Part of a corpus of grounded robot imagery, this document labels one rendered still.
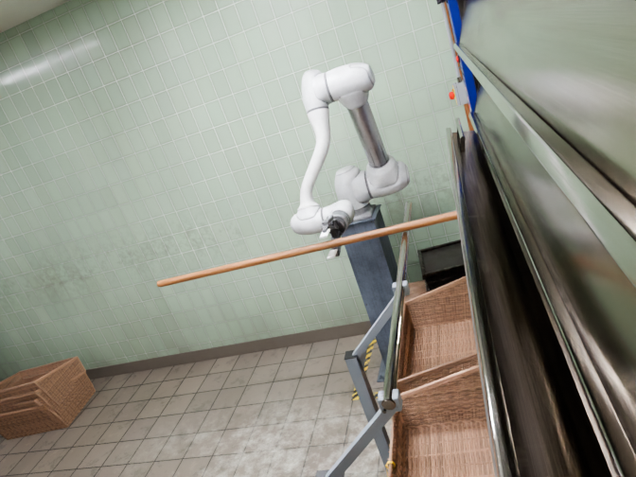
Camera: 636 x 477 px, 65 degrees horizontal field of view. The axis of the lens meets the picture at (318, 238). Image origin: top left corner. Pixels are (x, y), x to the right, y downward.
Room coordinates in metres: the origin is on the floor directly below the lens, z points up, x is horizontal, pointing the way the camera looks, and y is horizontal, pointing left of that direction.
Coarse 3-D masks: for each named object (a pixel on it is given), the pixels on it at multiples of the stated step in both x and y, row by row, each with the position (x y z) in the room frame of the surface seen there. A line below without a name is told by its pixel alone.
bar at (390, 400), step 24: (408, 216) 1.83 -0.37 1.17; (408, 240) 1.62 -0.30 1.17; (408, 288) 1.31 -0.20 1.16; (384, 312) 1.33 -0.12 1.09; (360, 360) 1.38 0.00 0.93; (360, 384) 1.37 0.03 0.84; (384, 384) 0.90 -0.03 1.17; (384, 408) 0.85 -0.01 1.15; (384, 432) 1.38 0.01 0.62; (384, 456) 1.37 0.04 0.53
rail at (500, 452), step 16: (448, 128) 1.89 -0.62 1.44; (448, 144) 1.66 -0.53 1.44; (464, 208) 1.05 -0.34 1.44; (464, 224) 0.96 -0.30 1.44; (464, 240) 0.89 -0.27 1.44; (480, 288) 0.70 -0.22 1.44; (480, 304) 0.66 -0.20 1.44; (480, 320) 0.61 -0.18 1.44; (480, 336) 0.58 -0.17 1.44; (480, 352) 0.55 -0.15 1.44; (496, 368) 0.51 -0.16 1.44; (496, 384) 0.48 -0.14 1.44; (496, 400) 0.46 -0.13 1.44; (496, 416) 0.43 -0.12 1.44; (496, 432) 0.41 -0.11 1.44; (496, 448) 0.39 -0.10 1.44; (512, 448) 0.39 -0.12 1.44; (496, 464) 0.38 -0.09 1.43; (512, 464) 0.37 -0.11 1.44
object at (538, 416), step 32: (480, 160) 1.47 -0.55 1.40; (480, 192) 1.19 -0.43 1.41; (480, 224) 0.99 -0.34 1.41; (480, 256) 0.85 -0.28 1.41; (512, 256) 0.82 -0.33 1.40; (512, 288) 0.72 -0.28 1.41; (512, 320) 0.63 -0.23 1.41; (544, 320) 0.62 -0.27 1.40; (512, 352) 0.56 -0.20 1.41; (544, 352) 0.55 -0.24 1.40; (512, 384) 0.50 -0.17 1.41; (544, 384) 0.49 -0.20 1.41; (512, 416) 0.45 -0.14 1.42; (544, 416) 0.44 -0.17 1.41; (576, 416) 0.43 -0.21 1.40; (544, 448) 0.40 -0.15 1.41; (576, 448) 0.39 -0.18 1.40
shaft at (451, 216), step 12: (444, 216) 1.63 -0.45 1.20; (456, 216) 1.61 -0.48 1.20; (384, 228) 1.71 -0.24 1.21; (396, 228) 1.68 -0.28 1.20; (408, 228) 1.67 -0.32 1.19; (336, 240) 1.77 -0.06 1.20; (348, 240) 1.74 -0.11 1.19; (360, 240) 1.73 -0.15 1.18; (288, 252) 1.83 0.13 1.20; (300, 252) 1.81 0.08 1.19; (312, 252) 1.80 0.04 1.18; (228, 264) 1.93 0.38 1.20; (240, 264) 1.90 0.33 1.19; (252, 264) 1.88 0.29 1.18; (180, 276) 2.00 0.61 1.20; (192, 276) 1.98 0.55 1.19; (204, 276) 1.96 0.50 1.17
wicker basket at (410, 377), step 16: (448, 288) 1.91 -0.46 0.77; (464, 288) 1.88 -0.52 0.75; (432, 304) 1.94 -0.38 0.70; (448, 304) 1.91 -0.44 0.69; (464, 304) 1.89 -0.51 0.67; (416, 320) 1.97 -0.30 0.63; (432, 320) 1.95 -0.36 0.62; (448, 320) 1.92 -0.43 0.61; (464, 320) 1.90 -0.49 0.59; (416, 336) 1.91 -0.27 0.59; (432, 336) 1.87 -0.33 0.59; (448, 336) 1.83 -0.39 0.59; (464, 336) 1.79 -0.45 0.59; (400, 352) 1.64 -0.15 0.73; (416, 352) 1.79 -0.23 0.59; (432, 352) 1.76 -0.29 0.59; (448, 352) 1.73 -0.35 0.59; (464, 352) 1.69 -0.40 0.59; (400, 368) 1.57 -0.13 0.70; (416, 368) 1.69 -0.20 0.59; (432, 368) 1.42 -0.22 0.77; (448, 368) 1.40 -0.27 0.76; (464, 368) 1.39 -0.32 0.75; (400, 384) 1.46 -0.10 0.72; (416, 384) 1.44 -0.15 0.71; (464, 400) 1.40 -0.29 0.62
